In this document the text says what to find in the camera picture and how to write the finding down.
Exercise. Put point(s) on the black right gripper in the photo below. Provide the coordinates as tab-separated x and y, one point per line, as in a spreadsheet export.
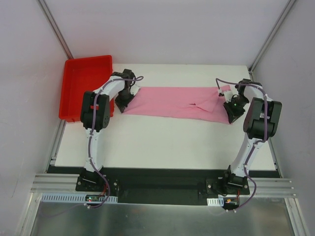
234	108

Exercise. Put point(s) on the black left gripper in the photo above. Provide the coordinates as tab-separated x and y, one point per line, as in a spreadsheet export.
124	97

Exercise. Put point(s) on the pink t shirt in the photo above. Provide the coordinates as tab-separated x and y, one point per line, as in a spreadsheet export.
200	103

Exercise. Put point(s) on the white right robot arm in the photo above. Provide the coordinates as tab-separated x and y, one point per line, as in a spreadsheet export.
261	123

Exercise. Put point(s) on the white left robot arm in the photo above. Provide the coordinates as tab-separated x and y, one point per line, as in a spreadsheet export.
95	116

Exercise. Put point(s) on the red plastic bin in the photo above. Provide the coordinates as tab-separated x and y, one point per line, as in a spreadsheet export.
79	76

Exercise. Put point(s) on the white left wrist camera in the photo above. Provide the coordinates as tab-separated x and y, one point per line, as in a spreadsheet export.
134	89

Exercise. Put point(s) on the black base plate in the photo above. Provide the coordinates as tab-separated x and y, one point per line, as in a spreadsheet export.
161	186

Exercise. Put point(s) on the right white cable duct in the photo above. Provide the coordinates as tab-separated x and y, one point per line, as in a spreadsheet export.
215	202

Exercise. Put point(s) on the white cable duct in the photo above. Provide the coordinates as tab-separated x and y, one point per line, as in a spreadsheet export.
76	198
215	202

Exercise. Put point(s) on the left white cable duct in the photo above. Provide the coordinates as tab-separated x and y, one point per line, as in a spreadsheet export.
76	198

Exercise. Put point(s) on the left aluminium corner post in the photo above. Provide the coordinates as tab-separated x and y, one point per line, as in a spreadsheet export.
55	28

